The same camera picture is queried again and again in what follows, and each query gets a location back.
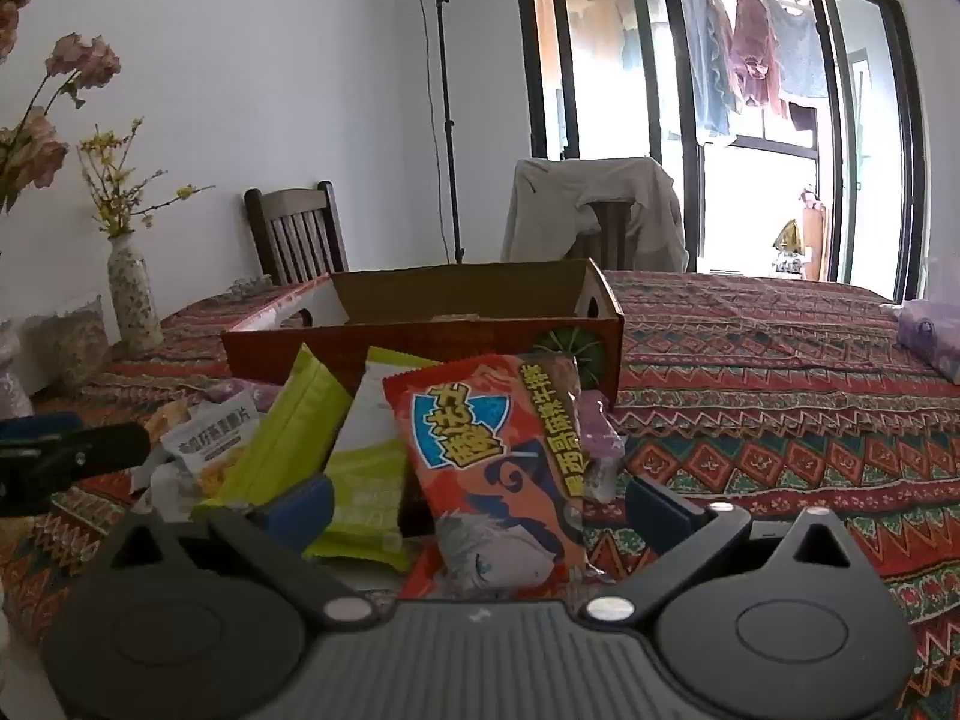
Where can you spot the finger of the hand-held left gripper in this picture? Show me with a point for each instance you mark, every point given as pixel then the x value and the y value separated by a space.
pixel 45 427

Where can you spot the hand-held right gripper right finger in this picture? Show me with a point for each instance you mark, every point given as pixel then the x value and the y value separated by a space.
pixel 651 504

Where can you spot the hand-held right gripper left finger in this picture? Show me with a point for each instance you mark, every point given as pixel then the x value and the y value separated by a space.
pixel 300 511

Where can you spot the pink snack packet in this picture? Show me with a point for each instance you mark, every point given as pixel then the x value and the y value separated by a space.
pixel 604 450
pixel 240 395

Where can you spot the white and green snack packet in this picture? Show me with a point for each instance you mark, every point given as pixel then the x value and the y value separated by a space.
pixel 371 465

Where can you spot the white oat crisp packet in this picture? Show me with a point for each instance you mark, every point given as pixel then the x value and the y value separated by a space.
pixel 214 446

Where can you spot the red cartoon snack packet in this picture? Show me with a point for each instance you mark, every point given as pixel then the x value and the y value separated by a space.
pixel 502 480

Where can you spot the orange printed cardboard box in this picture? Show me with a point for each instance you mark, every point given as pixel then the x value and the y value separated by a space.
pixel 450 292

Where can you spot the lime green snack packet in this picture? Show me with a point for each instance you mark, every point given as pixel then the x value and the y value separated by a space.
pixel 281 435

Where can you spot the patterned fabric basket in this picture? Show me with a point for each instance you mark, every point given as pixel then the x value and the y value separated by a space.
pixel 79 345

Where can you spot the crumpled white packet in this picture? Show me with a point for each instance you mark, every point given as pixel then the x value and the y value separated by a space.
pixel 169 491

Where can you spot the yellow flower branches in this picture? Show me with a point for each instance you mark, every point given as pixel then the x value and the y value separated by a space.
pixel 112 195

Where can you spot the dark wooden chair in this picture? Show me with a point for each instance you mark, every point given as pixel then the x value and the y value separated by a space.
pixel 289 202
pixel 611 236

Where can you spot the yellow balcony object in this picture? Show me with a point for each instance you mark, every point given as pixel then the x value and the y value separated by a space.
pixel 787 240

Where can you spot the upright wooden board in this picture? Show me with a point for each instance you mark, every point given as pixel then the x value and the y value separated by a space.
pixel 812 240

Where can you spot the beige jacket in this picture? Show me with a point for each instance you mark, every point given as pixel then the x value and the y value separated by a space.
pixel 547 195

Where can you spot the purple tissue pack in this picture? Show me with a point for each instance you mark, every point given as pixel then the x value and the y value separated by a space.
pixel 934 337

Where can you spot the pink artificial flowers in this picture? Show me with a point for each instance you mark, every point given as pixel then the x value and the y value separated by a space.
pixel 82 64

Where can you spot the clear plastic bag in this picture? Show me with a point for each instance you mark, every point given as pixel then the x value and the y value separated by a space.
pixel 945 277

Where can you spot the hanging dark garment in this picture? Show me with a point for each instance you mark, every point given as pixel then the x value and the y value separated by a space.
pixel 802 116

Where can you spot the black framed sliding glass door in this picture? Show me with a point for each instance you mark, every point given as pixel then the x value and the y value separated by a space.
pixel 911 165

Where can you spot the hanging blue denim garment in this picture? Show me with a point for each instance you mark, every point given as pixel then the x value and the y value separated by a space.
pixel 705 67

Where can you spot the hanging maroon garment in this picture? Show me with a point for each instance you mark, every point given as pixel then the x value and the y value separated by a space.
pixel 754 52

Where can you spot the hanging grey blue garment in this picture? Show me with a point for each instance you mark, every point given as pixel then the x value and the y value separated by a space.
pixel 802 52

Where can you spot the hanging orange garment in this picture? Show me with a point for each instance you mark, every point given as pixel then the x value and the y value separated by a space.
pixel 592 15

